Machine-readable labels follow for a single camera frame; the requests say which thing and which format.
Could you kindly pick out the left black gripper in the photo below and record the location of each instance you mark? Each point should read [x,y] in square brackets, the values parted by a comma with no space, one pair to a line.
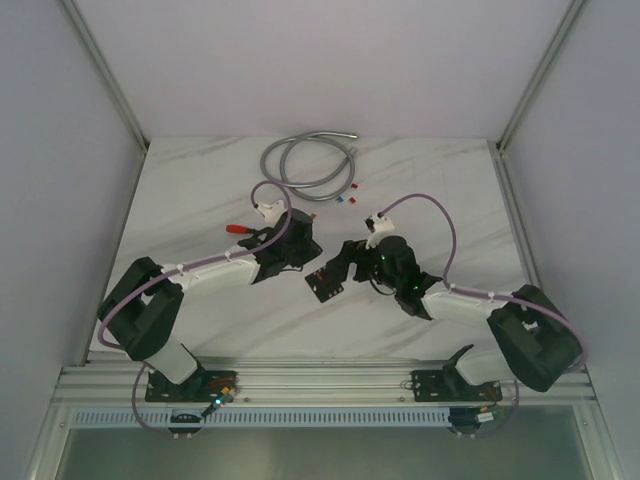
[302,245]

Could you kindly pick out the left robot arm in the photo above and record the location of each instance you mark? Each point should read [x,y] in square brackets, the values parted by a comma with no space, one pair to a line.
[141,310]

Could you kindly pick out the red handled screwdriver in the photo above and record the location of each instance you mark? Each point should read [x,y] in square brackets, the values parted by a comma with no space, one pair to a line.
[240,230]

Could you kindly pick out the slotted cable duct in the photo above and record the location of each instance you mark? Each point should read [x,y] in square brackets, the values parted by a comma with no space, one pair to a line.
[231,417]

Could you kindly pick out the aluminium mounting rail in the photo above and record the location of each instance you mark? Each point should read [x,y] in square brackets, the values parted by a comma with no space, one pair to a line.
[107,380]

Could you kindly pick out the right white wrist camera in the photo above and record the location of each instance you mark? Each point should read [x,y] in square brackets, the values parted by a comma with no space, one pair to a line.
[379,226]

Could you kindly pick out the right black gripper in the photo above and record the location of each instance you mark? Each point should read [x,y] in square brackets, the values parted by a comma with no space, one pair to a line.
[351,251]

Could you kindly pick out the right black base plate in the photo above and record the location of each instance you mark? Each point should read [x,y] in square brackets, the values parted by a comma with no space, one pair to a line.
[430,387]

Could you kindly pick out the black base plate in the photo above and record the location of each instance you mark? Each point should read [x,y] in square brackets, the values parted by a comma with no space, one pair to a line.
[201,387]
[430,387]

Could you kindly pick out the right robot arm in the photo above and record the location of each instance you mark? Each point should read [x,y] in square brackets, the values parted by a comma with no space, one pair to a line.
[522,335]

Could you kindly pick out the black fuse box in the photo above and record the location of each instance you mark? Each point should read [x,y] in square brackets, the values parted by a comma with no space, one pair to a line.
[326,283]

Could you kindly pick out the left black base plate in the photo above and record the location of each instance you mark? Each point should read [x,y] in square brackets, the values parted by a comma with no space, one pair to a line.
[201,387]

